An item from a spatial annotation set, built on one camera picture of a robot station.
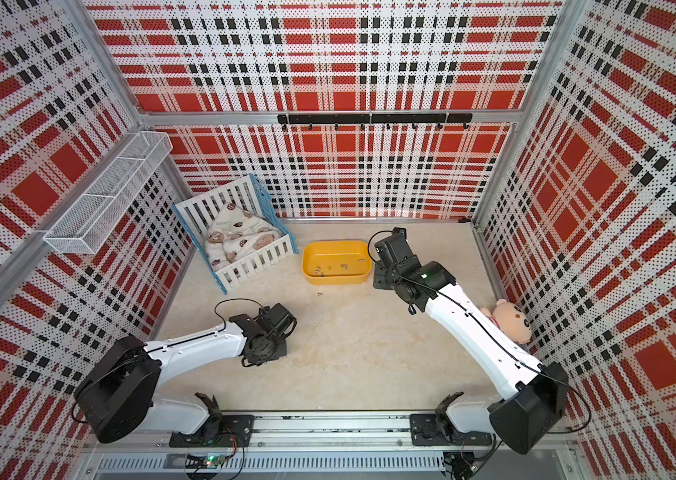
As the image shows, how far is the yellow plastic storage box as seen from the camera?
1.05m

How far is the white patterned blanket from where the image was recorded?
1.06 m

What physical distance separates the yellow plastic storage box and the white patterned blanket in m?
0.15

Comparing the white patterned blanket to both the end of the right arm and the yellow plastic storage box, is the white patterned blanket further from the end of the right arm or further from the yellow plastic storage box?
the end of the right arm
